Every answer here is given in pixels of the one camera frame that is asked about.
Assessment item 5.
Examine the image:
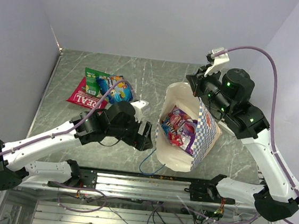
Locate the blue candy snack bag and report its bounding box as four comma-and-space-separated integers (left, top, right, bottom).
96, 75, 134, 104

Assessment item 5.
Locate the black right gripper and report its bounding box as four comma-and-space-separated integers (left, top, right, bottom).
183, 61, 237, 116

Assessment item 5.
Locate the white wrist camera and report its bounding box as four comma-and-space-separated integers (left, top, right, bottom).
131, 100, 151, 122
204, 47, 229, 77

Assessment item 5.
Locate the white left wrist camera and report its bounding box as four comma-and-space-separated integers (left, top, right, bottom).
131, 100, 151, 122

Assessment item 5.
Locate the red REAL chips bag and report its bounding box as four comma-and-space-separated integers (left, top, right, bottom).
67, 77, 102, 109

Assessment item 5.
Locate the white small box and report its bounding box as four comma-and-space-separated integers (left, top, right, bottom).
217, 121, 235, 136

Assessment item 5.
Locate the purple candy snack bag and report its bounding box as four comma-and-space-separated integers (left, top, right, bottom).
177, 113, 197, 155

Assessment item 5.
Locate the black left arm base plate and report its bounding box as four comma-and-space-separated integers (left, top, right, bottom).
47, 167, 97, 189

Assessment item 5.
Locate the aluminium frame rail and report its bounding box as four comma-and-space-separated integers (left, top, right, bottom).
0, 162, 281, 214

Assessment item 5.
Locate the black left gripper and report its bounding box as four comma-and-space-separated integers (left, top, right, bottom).
105, 112, 156, 152

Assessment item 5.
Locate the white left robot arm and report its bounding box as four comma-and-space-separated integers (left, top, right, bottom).
0, 100, 153, 191

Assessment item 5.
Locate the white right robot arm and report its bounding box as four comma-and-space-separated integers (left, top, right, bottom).
186, 67, 299, 222

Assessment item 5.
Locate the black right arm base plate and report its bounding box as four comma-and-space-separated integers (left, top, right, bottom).
184, 179, 235, 205

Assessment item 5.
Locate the green chips snack bag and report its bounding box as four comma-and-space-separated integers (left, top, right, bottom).
85, 68, 109, 97

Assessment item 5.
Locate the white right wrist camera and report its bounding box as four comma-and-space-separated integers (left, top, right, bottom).
204, 47, 229, 77

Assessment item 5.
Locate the blue checkered paper bag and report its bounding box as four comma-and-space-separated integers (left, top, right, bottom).
151, 82, 222, 172

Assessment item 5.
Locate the pink small candy packet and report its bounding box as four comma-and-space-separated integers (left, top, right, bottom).
168, 132, 183, 147

